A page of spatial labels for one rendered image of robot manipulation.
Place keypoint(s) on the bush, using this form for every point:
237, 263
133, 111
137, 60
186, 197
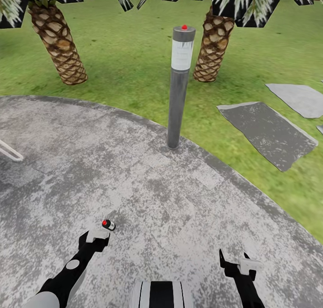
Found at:
219, 24
50, 25

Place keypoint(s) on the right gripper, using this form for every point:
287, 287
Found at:
231, 270

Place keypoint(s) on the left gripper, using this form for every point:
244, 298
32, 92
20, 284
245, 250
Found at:
96, 246

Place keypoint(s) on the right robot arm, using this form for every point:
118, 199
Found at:
244, 274

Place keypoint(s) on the robot trunk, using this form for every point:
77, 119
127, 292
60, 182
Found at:
161, 294

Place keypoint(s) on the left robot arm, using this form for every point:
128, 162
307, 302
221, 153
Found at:
57, 292

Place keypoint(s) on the pesticide atomizer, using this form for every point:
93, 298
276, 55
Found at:
110, 226

